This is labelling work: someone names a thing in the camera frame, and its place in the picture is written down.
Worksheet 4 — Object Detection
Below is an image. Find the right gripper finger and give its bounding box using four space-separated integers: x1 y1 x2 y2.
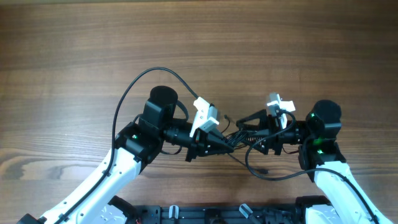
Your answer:
242 137 267 152
236 109 268 129

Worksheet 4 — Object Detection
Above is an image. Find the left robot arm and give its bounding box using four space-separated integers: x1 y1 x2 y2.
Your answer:
19 86 233 223

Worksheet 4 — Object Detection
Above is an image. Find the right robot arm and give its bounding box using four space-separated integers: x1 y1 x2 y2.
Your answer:
236 100 390 223

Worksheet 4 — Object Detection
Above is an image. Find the right camera black cable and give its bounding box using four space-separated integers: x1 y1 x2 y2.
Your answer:
244 109 381 224

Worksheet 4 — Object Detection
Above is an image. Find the camera black cable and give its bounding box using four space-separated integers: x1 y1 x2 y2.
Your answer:
244 109 381 224
55 67 200 224

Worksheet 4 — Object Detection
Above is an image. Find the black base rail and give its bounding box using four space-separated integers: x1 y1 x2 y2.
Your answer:
128 204 302 224

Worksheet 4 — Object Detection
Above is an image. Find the left camera black cable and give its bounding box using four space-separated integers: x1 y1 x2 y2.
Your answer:
55 67 200 224

